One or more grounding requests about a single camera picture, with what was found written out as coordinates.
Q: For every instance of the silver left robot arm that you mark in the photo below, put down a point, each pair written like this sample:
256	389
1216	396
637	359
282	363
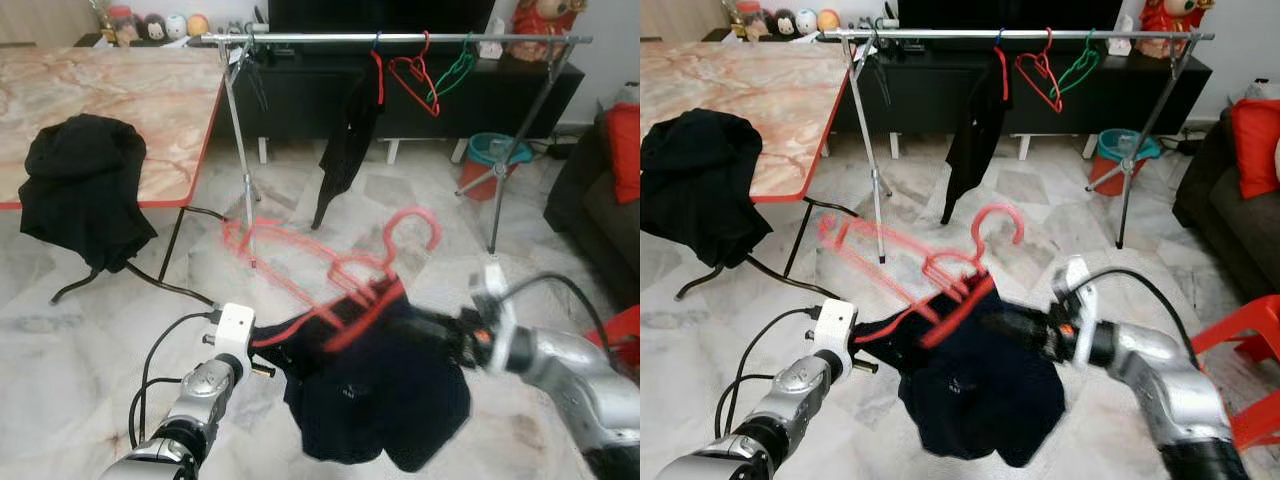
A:
800	385
200	385

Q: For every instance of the red plastic hanger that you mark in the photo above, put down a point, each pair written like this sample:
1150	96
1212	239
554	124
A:
1058	100
434	103
945	268
345	270

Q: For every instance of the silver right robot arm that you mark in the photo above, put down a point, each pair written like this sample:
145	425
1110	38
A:
1160	370
570	365

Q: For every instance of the black television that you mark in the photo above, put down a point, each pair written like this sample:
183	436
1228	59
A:
1000	12
380	12

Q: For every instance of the black TV cabinet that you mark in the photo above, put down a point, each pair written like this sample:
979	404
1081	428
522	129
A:
930	105
300	110

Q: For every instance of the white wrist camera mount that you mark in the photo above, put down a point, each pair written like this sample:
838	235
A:
233	330
495	300
838	328
1075	290

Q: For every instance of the gold trophy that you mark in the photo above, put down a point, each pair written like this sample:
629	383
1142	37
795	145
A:
100	18

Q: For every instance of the red hanger with blue hook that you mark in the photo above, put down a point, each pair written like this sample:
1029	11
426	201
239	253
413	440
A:
379	75
1003	70

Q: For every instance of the orange round plush toy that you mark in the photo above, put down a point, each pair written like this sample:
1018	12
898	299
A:
198	26
828	22

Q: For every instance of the red bin with teal bag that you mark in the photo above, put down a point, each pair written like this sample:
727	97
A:
480	182
1108	177

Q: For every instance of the jar with red lid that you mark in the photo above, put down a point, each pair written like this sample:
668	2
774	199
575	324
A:
750	28
120	30

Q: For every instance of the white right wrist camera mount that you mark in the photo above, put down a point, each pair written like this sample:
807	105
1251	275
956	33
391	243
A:
1075	290
495	300

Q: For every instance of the black hanger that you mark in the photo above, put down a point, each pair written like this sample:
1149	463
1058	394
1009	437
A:
880	75
258	80

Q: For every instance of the marble pattern folding table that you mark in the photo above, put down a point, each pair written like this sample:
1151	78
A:
120	95
780	95

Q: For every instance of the black hanging shirt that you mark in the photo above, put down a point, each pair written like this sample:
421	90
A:
345	150
970	145

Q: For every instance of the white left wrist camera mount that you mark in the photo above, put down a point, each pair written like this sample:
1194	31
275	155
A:
838	328
233	330

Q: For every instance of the dark grey sofa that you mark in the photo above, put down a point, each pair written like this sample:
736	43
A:
1225	230
590	220

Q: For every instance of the green plastic hanger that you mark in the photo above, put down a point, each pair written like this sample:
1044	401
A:
462	62
1088	58

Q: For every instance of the light wooden cabinet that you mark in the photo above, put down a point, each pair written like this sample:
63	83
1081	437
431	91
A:
45	22
675	20

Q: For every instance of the red statue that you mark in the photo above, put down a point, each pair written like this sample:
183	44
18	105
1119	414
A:
1175	22
548	25

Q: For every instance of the red plastic stool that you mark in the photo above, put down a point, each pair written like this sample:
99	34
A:
620	330
1230	325

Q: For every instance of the black round plush toy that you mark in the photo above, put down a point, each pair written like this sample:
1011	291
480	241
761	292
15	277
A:
152	29
782	26

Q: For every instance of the red cushion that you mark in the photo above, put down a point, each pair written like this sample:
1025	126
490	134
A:
625	150
1255	150

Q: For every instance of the white round plush toy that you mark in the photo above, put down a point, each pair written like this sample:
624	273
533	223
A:
806	24
175	27

